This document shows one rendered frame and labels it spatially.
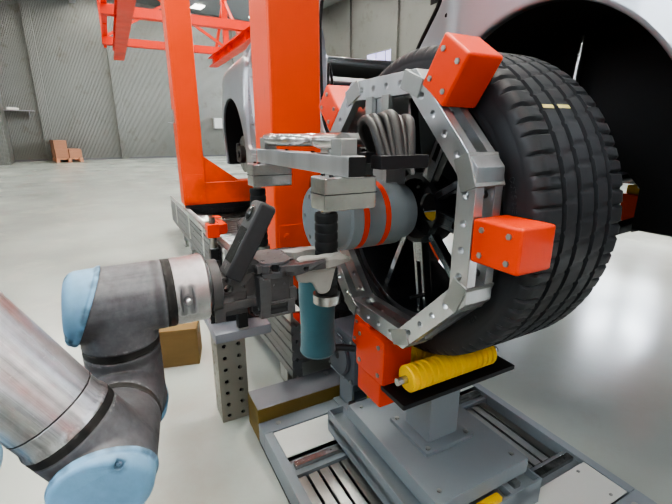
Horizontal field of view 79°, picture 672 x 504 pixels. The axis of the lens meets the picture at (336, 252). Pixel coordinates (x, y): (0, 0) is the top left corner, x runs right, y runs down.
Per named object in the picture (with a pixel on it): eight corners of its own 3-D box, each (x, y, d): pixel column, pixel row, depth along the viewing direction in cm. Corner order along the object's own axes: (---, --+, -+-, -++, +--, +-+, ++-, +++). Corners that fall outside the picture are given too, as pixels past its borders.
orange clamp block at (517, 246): (501, 254, 69) (551, 269, 61) (467, 261, 65) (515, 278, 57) (506, 213, 67) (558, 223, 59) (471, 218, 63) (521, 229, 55)
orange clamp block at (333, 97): (366, 110, 99) (353, 85, 102) (337, 110, 95) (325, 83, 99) (355, 132, 104) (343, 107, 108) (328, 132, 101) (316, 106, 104)
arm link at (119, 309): (71, 332, 54) (57, 261, 51) (172, 313, 60) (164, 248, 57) (65, 368, 46) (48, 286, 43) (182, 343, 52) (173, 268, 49)
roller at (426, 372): (504, 365, 97) (506, 343, 96) (404, 401, 84) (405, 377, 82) (485, 354, 102) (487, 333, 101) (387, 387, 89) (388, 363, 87)
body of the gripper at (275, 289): (282, 294, 66) (205, 309, 61) (279, 243, 64) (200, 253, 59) (300, 312, 60) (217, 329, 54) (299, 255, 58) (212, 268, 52)
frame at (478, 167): (483, 380, 74) (520, 54, 59) (456, 391, 71) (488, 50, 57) (340, 287, 121) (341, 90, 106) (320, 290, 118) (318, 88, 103)
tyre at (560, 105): (628, 370, 76) (627, -5, 69) (547, 409, 65) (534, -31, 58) (409, 306, 134) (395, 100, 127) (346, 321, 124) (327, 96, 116)
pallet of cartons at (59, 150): (81, 160, 1753) (77, 139, 1730) (83, 161, 1640) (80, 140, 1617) (52, 161, 1697) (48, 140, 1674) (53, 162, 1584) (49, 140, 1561)
